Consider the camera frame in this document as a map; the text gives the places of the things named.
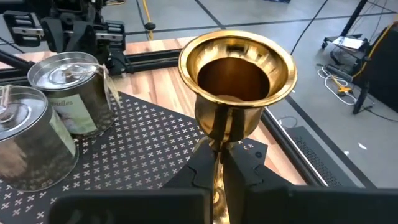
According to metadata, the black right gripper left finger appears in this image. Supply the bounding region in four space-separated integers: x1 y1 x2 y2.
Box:
46 138 220 224

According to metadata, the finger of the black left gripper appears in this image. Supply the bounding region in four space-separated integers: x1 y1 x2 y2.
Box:
41 17 63 53
67 21 98 62

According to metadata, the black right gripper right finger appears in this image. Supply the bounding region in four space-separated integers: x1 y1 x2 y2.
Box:
222 138 398 224

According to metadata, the silver tin candle can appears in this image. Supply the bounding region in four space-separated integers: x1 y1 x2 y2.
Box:
27 51 122 139
0 85 80 193

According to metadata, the gold candlestick holder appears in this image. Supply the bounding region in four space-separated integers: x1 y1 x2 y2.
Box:
177 30 299 224

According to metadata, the black perforated metal riser shelf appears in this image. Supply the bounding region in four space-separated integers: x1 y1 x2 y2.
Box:
0 90 268 224

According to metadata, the black tripod stand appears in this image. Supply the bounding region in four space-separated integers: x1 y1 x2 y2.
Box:
322 0 374 115

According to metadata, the black equipment case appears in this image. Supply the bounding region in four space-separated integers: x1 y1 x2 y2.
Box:
353 21 398 113

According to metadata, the yellow cable with black knob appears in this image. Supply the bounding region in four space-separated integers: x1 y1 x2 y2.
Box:
141 0 157 41

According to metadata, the black aluminium table frame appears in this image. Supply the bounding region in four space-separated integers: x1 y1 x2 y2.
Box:
0 48 377 189

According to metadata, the white coiled cable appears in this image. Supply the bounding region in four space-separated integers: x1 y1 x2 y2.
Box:
317 65 358 106

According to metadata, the thin black floor cable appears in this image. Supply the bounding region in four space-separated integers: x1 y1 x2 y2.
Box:
289 0 330 56

